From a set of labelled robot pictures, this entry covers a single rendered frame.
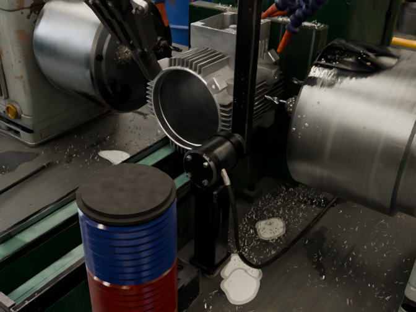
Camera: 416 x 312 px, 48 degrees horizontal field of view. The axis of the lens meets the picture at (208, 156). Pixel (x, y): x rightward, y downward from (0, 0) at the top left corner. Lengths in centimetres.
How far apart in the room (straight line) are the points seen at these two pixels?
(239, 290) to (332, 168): 25
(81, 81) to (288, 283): 56
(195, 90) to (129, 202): 73
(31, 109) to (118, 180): 89
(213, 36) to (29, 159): 54
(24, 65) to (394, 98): 78
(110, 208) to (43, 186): 80
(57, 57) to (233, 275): 56
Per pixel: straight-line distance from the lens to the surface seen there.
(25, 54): 113
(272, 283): 82
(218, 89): 79
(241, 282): 81
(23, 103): 118
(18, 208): 102
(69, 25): 101
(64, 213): 78
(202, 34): 88
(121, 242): 28
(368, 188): 71
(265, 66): 90
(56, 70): 105
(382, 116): 67
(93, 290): 33
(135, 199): 28
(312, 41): 91
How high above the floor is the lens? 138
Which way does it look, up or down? 31 degrees down
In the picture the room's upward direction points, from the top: 2 degrees clockwise
